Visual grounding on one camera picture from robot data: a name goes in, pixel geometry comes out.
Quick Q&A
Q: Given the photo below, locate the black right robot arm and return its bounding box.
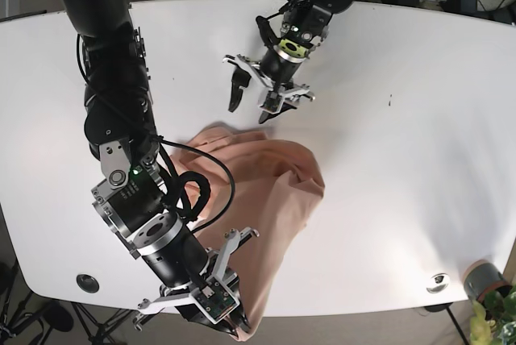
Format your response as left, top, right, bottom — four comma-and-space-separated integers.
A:
62, 0, 256, 336

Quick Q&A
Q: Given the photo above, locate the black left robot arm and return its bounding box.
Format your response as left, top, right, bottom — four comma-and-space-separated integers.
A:
224, 0, 355, 123

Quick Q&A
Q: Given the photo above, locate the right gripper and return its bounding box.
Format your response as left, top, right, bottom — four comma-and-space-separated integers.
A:
133, 227, 260, 331

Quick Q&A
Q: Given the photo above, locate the green potted plant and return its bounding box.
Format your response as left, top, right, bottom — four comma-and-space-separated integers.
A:
469, 285, 515, 345

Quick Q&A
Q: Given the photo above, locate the black table grommet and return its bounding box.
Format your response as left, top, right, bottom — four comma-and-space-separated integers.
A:
76, 273, 100, 294

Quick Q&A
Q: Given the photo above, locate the grey plant pot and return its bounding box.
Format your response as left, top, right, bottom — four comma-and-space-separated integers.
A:
462, 260, 512, 302

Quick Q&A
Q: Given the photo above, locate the peach T-shirt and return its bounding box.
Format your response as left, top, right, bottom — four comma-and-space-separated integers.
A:
170, 127, 325, 342

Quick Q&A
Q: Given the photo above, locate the silver table grommet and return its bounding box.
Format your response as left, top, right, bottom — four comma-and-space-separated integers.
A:
426, 273, 450, 294

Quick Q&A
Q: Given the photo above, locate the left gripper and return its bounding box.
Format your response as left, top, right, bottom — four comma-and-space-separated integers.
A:
223, 35, 315, 124

